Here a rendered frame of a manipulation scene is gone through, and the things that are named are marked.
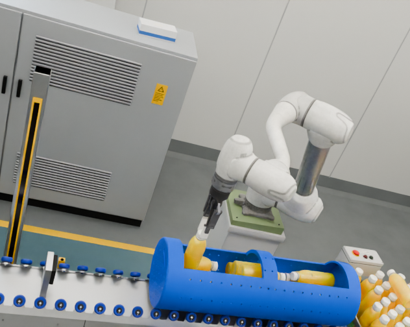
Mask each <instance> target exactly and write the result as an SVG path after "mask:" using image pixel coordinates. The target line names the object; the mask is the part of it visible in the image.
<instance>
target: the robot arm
mask: <svg viewBox="0 0 410 327"><path fill-rule="evenodd" d="M290 123H294V124H296V125H299V126H301V127H304V128H305V129H307V136H308V139H309V140H308V143H307V147H306V150H305V153H304V156H303V159H302V162H301V164H300V168H299V170H298V174H297V176H296V180H295V179H294V178H293V177H292V176H291V175H290V171H289V167H290V163H291V161H290V155H289V151H288V149H287V145H286V143H285V139H284V136H283V133H282V127H284V126H286V125H288V124H290ZM353 129H354V123H353V121H352V120H351V119H350V118H349V117H348V116H347V115H346V114H345V113H344V112H343V111H341V110H340V109H338V108H336V107H334V106H332V105H330V104H328V103H325V102H322V101H319V100H316V99H314V98H312V97H310V96H309V95H308V94H306V93H305V92H302V91H294V92H292V93H289V94H288V95H286V96H285V97H283V98H282V99H281V100H280V101H279V102H278V104H277V105H276V106H275V107H274V110H273V111H272V113H271V115H270V116H269V118H268V120H267V123H266V132H267V137H268V139H269V142H270V144H271V148H272V151H273V153H274V157H275V159H271V160H265V161H263V160H261V159H259V158H258V157H256V156H255V155H254V154H253V153H252V151H253V146H252V142H251V140H250V139H249V138H247V137H246V136H242V135H238V134H237V135H234V136H232V137H231V138H229V139H228V140H227V141H226V143H225V144H224V146H223V148H222V150H221V152H220V154H219V157H218V159H217V167H216V170H215V172H214V175H213V178H212V180H211V183H212V185H211V188H210V192H209V195H208V198H207V201H206V203H205V206H204V209H203V211H204V213H203V217H202V220H201V222H200V224H199V227H198V229H197V230H202V232H201V234H200V236H199V239H207V238H208V235H209V232H210V230H211V229H214V228H215V225H216V224H217V221H218V219H219V217H220V215H221V214H222V212H223V211H222V210H221V209H220V207H221V206H222V203H223V201H224V200H227V199H228V198H229V195H230V193H231V192H232V191H233V190H234V188H235V186H236V184H237V182H238V181H240V182H242V183H244V184H246V185H247V186H248V189H247V194H246V195H245V194H242V193H240V194H239V198H235V199H234V203H235V204H238V205H240V206H241V207H242V212H241V213H242V214H243V215H246V216H247V215H249V216H253V217H259V218H263V219H268V220H270V221H273V220H274V215H273V214H272V210H271V208H272V207H275V208H277V209H279V210H280V211H281V212H283V213H284V214H286V215H288V216H290V217H292V218H293V219H296V220H298V221H302V222H305V223H311V222H315V221H316V219H317V217H318V216H319V215H320V213H321V211H322V210H323V203H322V201H321V199H320V198H319V197H318V191H317V189H316V187H315V186H316V183H317V180H318V178H319V175H320V172H321V170H322V167H323V165H324V162H325V161H326V158H327V155H328V153H329V150H330V147H332V146H333V145H335V144H343V143H345V142H347V141H348V140H349V138H350V136H351V135H352V132H353Z"/></svg>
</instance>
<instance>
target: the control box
mask: <svg viewBox="0 0 410 327"><path fill-rule="evenodd" d="M353 250H357V251H358V252H359V255H355V254H354V253H353ZM366 252H367V253H366ZM368 252H369V253H368ZM365 254H366V255H367V256H368V258H364V255H365ZM369 256H373V257H374V258H373V259H370V258H369ZM335 260H336V261H341V262H345V263H348V264H350V265H351V266H352V267H353V268H354V269H356V268H360V269H362V270H363V274H362V276H370V275H371V274H373V275H374V274H376V273H377V271H379V270H380V269H381V267H382V266H383V262H382V260H381V259H380V257H379V256H378V253H377V252H376V251H375V250H368V249H363V248H355V247H347V246H343V248H342V249H341V251H340V253H339V255H338V256H337V257H336V259H335Z"/></svg>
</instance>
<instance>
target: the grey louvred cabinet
mask: <svg viewBox="0 0 410 327"><path fill-rule="evenodd" d="M139 18H140V17H139V16H135V15H132V14H128V13H125V12H121V11H118V10H114V9H112V8H108V7H105V6H101V5H97V4H95V3H91V2H88V1H84V0H0V200H5V201H9V202H12V199H13V195H14V188H15V183H16V175H17V171H18V163H19V156H20V152H21V144H22V140H23V132H24V128H25V120H26V116H27V108H28V104H29V96H30V89H31V84H32V77H33V73H34V68H35V66H41V67H46V68H49V69H52V72H51V79H50V83H49V89H48V93H47V100H46V104H45V111H44V115H43V121H42V128H41V132H40V138H39V143H38V150H37V153H36V160H35V164H34V170H33V175H32V182H31V185H30V192H29V199H28V203H27V205H29V206H35V207H39V208H46V209H50V210H56V211H60V212H66V213H72V214H76V215H82V216H86V217H92V218H96V219H102V220H106V221H112V222H116V223H122V224H128V225H132V226H138V227H140V225H141V222H142V221H144V218H145V215H146V212H147V209H148V207H149V203H150V201H151V197H152V194H153V192H154V188H155V186H156V183H157V180H158V177H159V174H160V171H161V168H162V165H163V161H164V159H165V155H166V153H167V150H168V147H169V144H170V141H171V138H172V135H173V132H174V129H175V126H176V122H177V120H178V116H179V114H180V111H181V109H182V105H183V103H184V99H185V97H186V93H187V90H188V88H189V84H190V82H191V78H192V76H193V72H194V70H195V66H196V64H197V60H198V56H197V50H196V46H195V39H194V35H193V32H189V31H186V30H182V29H179V28H176V31H177V35H176V40H175V43H171V42H166V41H163V40H158V39H155V38H150V37H146V36H141V35H139V34H138V30H137V25H138V21H139Z"/></svg>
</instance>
